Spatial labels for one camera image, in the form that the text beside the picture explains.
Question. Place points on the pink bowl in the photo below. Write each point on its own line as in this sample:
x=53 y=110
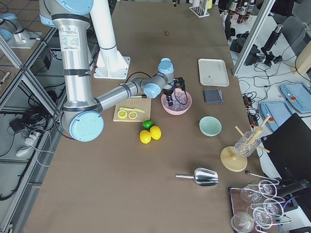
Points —
x=176 y=113

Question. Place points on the wooden cutting board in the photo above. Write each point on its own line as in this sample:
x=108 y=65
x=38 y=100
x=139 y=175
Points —
x=144 y=104

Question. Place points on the lemon slice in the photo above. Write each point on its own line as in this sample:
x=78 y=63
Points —
x=133 y=115
x=122 y=114

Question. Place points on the cream rabbit tray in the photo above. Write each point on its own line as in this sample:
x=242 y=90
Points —
x=212 y=72

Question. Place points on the aluminium frame post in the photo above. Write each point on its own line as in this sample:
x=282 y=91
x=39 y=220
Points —
x=258 y=23

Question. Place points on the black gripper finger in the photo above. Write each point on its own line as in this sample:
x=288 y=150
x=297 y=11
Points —
x=169 y=100

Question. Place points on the grey folded cloth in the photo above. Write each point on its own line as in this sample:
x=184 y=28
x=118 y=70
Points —
x=213 y=96

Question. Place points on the metal ice scoop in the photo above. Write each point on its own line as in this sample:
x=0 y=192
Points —
x=202 y=177

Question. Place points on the black monitor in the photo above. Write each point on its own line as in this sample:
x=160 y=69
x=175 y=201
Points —
x=290 y=149

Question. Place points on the pile of clear ice cubes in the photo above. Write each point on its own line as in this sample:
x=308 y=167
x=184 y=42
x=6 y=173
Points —
x=181 y=101

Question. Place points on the wine glass rack tray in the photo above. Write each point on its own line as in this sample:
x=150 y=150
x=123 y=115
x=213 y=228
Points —
x=257 y=208

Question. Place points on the steel muddler black tip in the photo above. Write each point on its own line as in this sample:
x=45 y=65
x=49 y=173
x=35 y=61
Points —
x=143 y=96

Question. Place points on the yellow lemon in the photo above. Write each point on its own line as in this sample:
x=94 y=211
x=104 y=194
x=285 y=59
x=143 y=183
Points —
x=145 y=137
x=155 y=132

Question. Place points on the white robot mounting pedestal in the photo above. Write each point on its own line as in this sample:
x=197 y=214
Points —
x=110 y=62

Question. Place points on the green bowl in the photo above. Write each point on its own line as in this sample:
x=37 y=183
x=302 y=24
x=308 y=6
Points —
x=210 y=126

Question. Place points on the white wire cup rack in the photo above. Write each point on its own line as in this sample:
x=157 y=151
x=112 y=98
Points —
x=200 y=7

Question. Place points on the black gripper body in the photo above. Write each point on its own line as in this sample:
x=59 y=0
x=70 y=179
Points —
x=167 y=92

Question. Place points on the green lime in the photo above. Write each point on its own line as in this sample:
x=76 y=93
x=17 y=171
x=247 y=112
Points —
x=147 y=124

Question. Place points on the blue teach pendant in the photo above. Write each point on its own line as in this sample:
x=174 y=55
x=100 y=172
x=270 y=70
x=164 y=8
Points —
x=279 y=112
x=298 y=95

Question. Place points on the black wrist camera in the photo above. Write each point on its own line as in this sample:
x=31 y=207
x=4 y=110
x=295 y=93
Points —
x=179 y=83

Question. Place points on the clear glass on stand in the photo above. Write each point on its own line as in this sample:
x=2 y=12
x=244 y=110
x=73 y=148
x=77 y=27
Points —
x=245 y=148

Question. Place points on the wooden cup stand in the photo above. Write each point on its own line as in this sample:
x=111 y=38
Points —
x=234 y=162

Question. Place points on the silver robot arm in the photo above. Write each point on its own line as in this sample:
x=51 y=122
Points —
x=81 y=115
x=12 y=30

